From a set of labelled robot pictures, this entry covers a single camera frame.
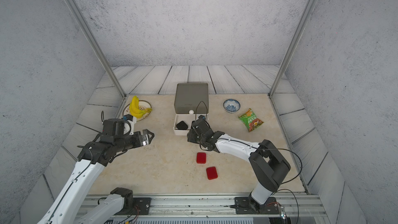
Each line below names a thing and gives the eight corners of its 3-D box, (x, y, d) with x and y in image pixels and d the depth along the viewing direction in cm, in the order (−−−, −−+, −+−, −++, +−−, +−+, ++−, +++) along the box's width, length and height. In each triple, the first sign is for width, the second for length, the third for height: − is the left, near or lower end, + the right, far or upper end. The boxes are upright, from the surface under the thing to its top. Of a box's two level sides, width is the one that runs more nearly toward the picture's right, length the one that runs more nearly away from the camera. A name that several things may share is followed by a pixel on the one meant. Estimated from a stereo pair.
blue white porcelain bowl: (228, 114, 110) (228, 110, 107) (221, 105, 116) (221, 101, 113) (241, 109, 113) (242, 105, 110) (234, 100, 119) (234, 96, 116)
